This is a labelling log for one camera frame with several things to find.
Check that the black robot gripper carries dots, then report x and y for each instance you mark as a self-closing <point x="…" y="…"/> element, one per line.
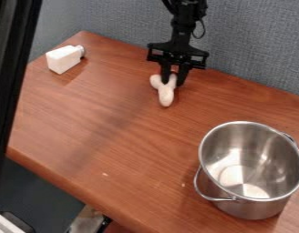
<point x="178" y="53"/>

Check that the white plush mushroom toy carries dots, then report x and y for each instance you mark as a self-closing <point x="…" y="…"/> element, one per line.
<point x="164" y="89"/>

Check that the stainless steel metal pot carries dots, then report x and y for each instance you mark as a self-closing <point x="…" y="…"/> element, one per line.
<point x="248" y="169"/>

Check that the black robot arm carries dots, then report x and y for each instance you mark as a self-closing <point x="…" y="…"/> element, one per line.
<point x="187" y="12"/>

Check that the white plastic bottle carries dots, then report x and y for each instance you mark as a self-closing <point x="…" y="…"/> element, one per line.
<point x="65" y="57"/>

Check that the dark vertical foreground pole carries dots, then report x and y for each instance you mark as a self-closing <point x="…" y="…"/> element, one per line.
<point x="18" y="15"/>

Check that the white object at corner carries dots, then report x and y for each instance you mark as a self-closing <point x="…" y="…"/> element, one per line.
<point x="8" y="227"/>

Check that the table leg bracket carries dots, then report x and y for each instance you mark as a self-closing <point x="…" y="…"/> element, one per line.
<point x="91" y="221"/>

